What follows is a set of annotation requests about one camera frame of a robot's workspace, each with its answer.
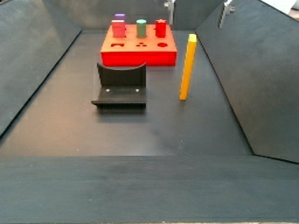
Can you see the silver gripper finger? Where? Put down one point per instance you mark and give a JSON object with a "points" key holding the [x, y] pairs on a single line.
{"points": [[227, 9], [170, 5]]}

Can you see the yellow square-circle peg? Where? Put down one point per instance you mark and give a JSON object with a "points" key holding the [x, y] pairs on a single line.
{"points": [[187, 68]]}

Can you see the red peg board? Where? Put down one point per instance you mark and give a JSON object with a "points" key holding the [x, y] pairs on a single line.
{"points": [[131, 51]]}

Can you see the red star peg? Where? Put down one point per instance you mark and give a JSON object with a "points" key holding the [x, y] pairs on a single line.
{"points": [[160, 28]]}

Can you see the green cylinder peg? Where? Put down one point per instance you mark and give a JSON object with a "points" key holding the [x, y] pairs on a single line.
{"points": [[140, 28]]}

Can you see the purple rectangular peg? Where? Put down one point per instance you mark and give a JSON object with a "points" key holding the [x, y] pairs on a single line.
{"points": [[120, 16]]}

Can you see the pink-red rectangular peg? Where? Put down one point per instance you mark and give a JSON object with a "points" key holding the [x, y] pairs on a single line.
{"points": [[119, 28]]}

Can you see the black curved holder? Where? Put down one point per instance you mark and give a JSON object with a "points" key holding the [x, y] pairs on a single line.
{"points": [[122, 86]]}

